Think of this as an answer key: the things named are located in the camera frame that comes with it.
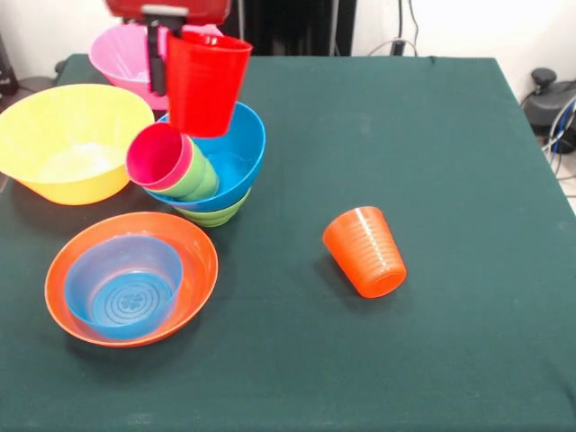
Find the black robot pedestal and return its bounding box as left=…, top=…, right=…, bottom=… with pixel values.
left=224, top=0, right=356, bottom=57

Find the orange-red plastic bowl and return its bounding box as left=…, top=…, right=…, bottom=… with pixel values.
left=44, top=211, right=220, bottom=349

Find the dark green tablecloth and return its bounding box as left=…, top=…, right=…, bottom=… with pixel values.
left=0, top=53, right=576, bottom=432

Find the tangle of cables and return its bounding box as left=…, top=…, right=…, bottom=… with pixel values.
left=542, top=101, right=576, bottom=181

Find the red plastic cup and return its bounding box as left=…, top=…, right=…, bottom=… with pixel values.
left=166, top=30, right=254, bottom=139

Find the large smooth blue bowl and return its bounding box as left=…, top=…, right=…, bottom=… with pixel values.
left=142, top=101, right=267, bottom=212

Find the large pink plastic bowl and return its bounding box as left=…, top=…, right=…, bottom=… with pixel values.
left=88, top=22, right=226, bottom=111

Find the orange plastic cup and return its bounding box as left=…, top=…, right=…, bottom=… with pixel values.
left=322, top=205, right=408, bottom=300

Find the magenta plastic cup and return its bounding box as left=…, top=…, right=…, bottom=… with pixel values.
left=125, top=121, right=194, bottom=190

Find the black wall power cable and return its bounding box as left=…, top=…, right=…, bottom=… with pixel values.
left=366, top=0, right=422, bottom=58

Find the large yellow-orange plastic bowl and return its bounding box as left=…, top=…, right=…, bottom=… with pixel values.
left=0, top=83, right=157, bottom=207

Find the small ringed blue bowl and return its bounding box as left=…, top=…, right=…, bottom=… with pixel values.
left=63, top=235, right=185, bottom=341

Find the green plastic cup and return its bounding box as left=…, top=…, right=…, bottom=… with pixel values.
left=155, top=137, right=221, bottom=203

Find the small green plastic bowl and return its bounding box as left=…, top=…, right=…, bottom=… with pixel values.
left=173, top=188, right=252, bottom=228

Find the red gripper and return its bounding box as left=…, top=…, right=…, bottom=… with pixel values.
left=104, top=0, right=233, bottom=97

